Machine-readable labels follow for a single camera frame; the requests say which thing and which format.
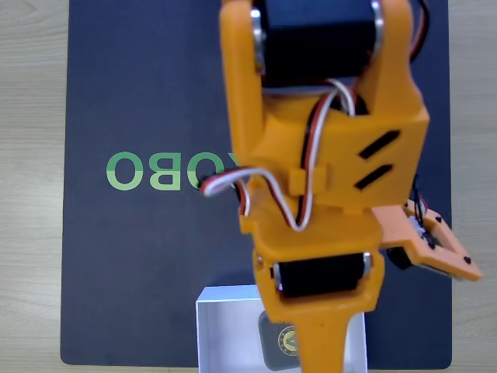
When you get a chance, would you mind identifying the white red black servo cable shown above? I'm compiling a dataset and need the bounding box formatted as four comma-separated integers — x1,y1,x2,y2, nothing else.
198,78,357,232

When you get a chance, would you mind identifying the grey square case gold emblem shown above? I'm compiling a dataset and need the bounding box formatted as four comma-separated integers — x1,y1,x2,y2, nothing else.
257,312,303,371

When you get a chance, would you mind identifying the orange gripper camera mount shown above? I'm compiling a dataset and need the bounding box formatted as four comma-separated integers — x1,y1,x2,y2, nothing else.
371,200,484,283

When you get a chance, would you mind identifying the dark blue WOWROBO mat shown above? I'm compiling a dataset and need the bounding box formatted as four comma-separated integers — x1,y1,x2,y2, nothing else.
60,0,454,368

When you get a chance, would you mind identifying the white cardboard box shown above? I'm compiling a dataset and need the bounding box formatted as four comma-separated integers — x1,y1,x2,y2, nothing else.
195,284,368,373

